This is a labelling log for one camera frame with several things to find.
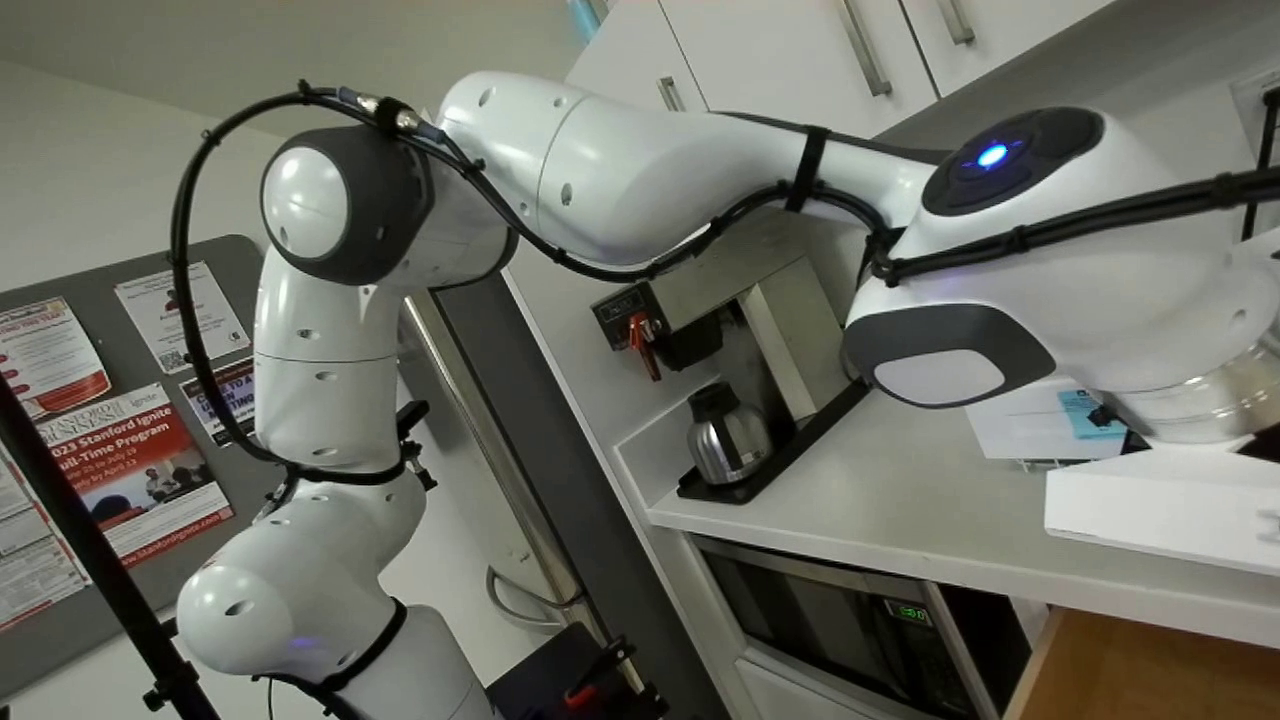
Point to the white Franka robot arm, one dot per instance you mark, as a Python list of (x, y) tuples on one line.
[(640, 162)]

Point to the white tall side panel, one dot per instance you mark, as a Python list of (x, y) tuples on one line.
[(563, 373)]

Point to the stainless steel coffee carafe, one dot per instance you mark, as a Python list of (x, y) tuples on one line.
[(726, 447)]

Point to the black coffee maker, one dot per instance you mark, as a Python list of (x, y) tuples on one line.
[(800, 335)]

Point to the white upper cabinet door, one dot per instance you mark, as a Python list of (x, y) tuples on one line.
[(1015, 35), (784, 60), (627, 44)]

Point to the black built-in microwave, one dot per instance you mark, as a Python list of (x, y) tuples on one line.
[(825, 624)]

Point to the black perforated table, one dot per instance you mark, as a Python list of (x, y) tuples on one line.
[(534, 686)]

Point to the teal item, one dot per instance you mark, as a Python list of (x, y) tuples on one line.
[(585, 16)]

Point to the white tray blue label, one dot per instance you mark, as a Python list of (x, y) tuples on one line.
[(1021, 432)]

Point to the dark photo poster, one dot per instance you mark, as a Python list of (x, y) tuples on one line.
[(237, 383)]

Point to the white poster with portrait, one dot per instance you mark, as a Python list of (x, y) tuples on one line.
[(162, 312)]

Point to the large red white poster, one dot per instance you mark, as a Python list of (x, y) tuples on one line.
[(135, 467)]

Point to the black tripod pole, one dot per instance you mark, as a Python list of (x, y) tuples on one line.
[(83, 524)]

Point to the red banner poster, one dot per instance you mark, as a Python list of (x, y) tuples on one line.
[(46, 361)]

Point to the grey notice board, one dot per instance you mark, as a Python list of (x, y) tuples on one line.
[(54, 649)]

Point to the white red text poster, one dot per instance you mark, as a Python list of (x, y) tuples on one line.
[(23, 572)]

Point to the white wall outlet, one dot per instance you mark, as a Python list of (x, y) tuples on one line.
[(1240, 105)]

